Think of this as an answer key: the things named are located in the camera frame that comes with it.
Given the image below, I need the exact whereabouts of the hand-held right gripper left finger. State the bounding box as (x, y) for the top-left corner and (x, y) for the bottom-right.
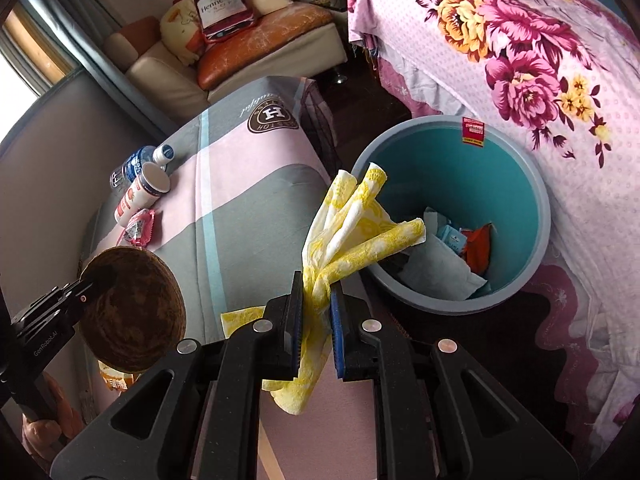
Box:
(50, 270), (306, 480)

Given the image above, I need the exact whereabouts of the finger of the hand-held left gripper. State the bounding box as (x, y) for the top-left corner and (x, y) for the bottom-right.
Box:
(47, 270), (98, 311)

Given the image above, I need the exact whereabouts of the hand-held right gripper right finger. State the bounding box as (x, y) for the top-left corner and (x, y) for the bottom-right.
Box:
(330, 280), (581, 480)

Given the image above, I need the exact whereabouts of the brown bowl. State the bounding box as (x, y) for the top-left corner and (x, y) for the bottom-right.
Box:
(80, 247), (187, 375)

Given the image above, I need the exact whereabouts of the pink snack wrapper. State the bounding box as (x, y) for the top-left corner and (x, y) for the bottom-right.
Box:
(121, 208), (156, 247)

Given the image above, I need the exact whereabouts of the yellow snack wrapper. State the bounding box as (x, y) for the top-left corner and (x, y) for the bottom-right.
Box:
(97, 360), (143, 392)

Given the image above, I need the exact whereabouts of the yellow patterned paper napkin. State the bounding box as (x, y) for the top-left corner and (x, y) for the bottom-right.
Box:
(221, 162), (427, 416)

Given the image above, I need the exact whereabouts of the white yogurt bottle red label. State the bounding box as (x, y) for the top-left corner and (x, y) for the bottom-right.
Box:
(114, 162), (171, 228)

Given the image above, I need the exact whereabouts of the white tissue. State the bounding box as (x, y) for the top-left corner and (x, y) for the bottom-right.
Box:
(397, 240), (491, 301)

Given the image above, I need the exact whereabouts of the clear plastic water bottle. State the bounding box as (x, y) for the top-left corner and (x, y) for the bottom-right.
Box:
(110, 144), (175, 191)

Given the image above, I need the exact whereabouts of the orange snack packet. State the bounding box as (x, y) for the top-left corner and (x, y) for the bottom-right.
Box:
(460, 222), (496, 276)

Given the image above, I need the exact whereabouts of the teal trash bin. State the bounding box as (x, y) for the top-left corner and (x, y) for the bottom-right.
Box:
(349, 116), (552, 316)

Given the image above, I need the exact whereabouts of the person's left hand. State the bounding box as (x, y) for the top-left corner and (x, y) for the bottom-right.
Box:
(22, 371), (86, 455)

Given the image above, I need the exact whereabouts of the pink grey plaid tablecloth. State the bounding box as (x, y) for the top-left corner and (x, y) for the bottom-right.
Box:
(80, 76), (431, 480)

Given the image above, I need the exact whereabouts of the grey curtain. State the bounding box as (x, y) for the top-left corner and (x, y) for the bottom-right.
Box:
(20, 0), (171, 136)

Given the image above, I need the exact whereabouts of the cream leather sofa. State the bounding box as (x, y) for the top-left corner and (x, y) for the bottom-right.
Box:
(104, 0), (349, 111)

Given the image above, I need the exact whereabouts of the window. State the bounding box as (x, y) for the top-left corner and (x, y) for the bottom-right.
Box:
(0, 0), (76, 96)

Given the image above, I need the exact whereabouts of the cream plush pillow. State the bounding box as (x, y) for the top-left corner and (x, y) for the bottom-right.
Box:
(159, 0), (211, 66)

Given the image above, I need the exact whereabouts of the pink floral bedsheet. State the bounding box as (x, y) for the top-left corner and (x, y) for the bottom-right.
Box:
(346, 0), (640, 441)

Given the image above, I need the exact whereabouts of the orange seat cushion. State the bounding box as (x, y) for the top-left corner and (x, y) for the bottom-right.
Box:
(196, 2), (335, 90)

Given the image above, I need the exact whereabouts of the red bottle-shaped pillow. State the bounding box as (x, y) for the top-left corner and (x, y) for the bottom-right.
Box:
(192, 0), (260, 43)

